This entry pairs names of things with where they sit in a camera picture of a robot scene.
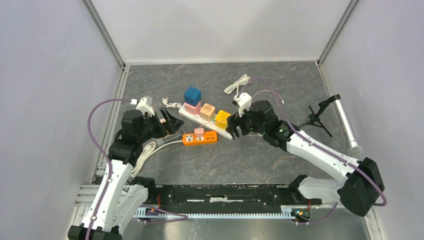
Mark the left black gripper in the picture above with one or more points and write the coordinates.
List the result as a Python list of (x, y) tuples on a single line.
[(171, 124)]

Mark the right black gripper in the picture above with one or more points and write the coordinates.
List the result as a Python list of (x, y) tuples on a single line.
[(232, 123)]

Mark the yellow cube socket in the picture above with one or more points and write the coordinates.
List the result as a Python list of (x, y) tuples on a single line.
[(221, 119)]

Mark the long white power strip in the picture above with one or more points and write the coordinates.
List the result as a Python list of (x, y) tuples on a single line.
[(203, 123)]

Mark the pink charger plug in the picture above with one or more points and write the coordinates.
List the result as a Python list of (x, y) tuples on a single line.
[(199, 132)]

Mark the tan wooden cube socket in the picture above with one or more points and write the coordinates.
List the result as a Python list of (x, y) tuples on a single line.
[(207, 112)]

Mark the pink cube socket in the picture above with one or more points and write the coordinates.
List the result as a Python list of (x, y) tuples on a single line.
[(193, 110)]

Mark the orange power strip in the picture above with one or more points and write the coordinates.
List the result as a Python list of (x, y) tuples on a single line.
[(208, 137)]

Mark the blue cube socket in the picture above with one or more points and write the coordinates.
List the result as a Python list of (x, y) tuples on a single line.
[(192, 96)]

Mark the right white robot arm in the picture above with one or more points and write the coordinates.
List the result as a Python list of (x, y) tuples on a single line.
[(356, 184)]

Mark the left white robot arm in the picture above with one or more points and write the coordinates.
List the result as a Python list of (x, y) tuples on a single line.
[(108, 215)]

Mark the black mini tripod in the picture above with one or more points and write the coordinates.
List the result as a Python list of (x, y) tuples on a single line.
[(314, 118)]

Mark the silver microphone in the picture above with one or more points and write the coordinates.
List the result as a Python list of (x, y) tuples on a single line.
[(353, 145)]

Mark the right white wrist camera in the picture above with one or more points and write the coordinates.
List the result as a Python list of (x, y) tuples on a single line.
[(243, 101)]

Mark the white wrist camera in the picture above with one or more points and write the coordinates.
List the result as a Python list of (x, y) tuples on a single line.
[(144, 105), (243, 101)]

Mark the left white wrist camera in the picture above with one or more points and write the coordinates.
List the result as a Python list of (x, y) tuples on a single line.
[(144, 105)]

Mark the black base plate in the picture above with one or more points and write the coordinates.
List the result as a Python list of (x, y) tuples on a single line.
[(226, 198)]

